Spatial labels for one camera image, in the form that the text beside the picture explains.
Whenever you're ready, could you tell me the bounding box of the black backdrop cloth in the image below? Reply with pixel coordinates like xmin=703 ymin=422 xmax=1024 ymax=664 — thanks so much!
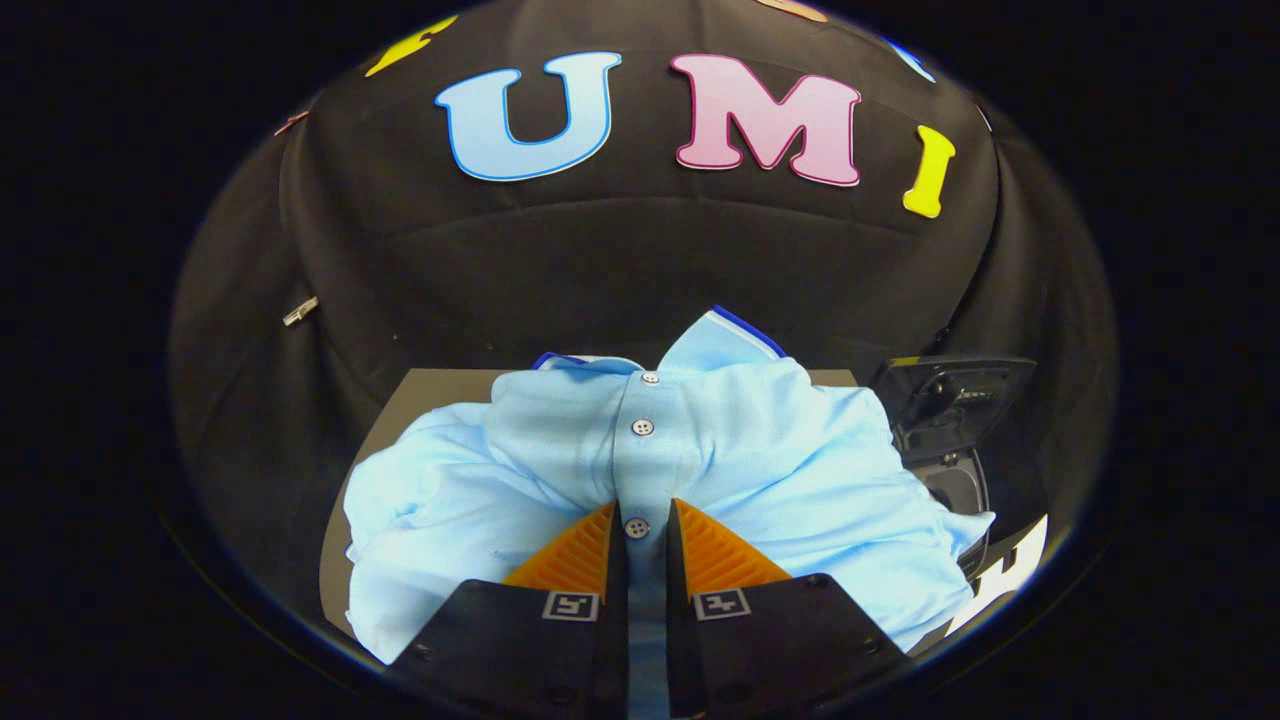
xmin=168 ymin=0 xmax=1117 ymax=641

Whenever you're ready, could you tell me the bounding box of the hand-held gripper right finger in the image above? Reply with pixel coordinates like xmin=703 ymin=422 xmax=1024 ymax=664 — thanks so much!
xmin=666 ymin=497 xmax=913 ymax=720

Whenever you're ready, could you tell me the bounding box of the grey washing machine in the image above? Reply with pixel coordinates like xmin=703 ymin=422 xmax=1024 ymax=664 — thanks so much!
xmin=893 ymin=445 xmax=1011 ymax=591

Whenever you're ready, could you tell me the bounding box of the white sheet with black print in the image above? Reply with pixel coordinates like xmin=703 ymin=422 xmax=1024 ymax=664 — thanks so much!
xmin=938 ymin=514 xmax=1050 ymax=637

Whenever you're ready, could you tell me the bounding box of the light blue polo shirt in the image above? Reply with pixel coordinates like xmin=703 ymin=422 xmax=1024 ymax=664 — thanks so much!
xmin=343 ymin=305 xmax=998 ymax=720

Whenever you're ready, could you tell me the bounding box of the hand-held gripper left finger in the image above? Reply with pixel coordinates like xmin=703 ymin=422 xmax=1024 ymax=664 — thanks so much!
xmin=390 ymin=500 xmax=632 ymax=720

